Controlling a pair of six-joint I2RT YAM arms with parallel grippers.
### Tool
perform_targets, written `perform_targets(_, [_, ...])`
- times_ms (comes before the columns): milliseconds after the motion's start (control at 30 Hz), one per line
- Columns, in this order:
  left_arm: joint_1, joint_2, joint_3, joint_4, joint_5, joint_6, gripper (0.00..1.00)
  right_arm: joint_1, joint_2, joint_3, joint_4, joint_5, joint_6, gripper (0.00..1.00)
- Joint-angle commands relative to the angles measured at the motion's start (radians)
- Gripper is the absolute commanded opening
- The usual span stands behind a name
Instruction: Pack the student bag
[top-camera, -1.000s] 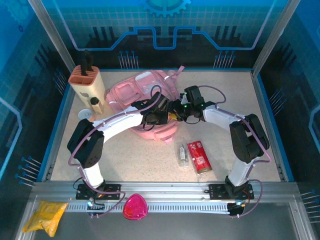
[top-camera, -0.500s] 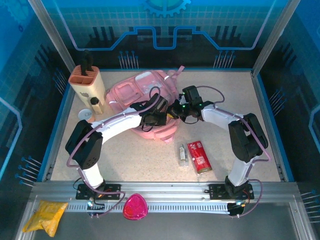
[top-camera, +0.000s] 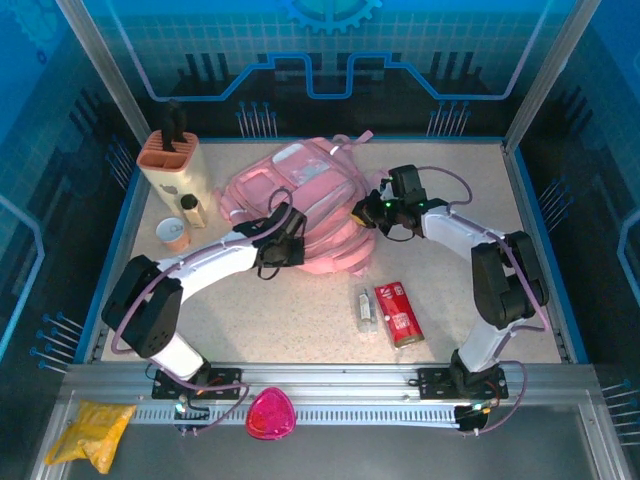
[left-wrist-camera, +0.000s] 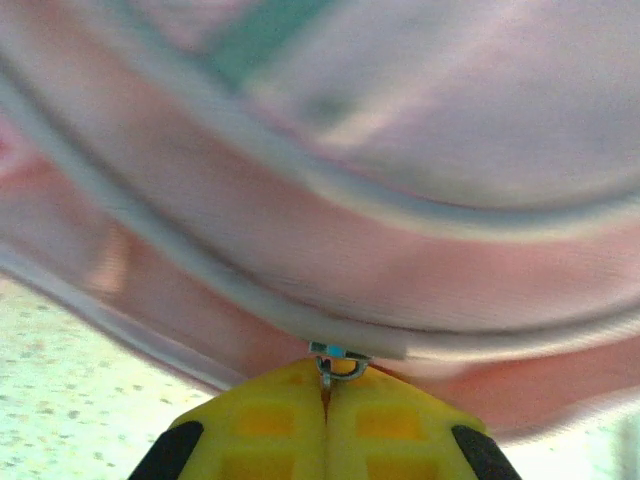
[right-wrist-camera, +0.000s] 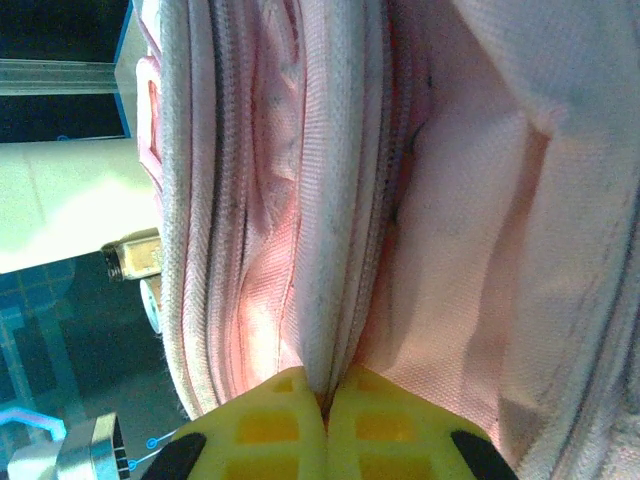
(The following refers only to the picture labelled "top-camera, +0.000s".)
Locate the pink backpack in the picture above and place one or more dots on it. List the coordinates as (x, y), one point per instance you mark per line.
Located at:
(260, 185)

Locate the orange cup white inside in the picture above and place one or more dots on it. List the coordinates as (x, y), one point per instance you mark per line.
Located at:
(174, 235)

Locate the aluminium side rail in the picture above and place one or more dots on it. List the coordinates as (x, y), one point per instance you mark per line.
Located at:
(521, 200)
(100, 345)

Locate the yellow plastic bag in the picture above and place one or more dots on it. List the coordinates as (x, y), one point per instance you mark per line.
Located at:
(90, 435)

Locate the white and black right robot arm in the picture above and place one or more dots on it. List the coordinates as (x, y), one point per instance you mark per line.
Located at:
(450, 227)

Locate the aluminium frame post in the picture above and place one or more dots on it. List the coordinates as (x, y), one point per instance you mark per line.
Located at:
(109, 75)
(546, 75)

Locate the aluminium front rail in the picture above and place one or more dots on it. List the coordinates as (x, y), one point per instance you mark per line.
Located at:
(325, 380)

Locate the red tissue pack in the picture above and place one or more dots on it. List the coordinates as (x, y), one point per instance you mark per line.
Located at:
(400, 315)

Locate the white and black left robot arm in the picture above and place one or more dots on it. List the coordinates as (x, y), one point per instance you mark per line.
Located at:
(220, 260)

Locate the small beige bottle black cap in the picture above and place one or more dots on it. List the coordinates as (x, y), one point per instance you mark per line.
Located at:
(194, 215)

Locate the pink rounded triangular pouch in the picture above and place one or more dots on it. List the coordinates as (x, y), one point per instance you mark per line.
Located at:
(270, 415)

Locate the beige knife block orange top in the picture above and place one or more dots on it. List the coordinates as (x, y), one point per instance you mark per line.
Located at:
(190, 170)

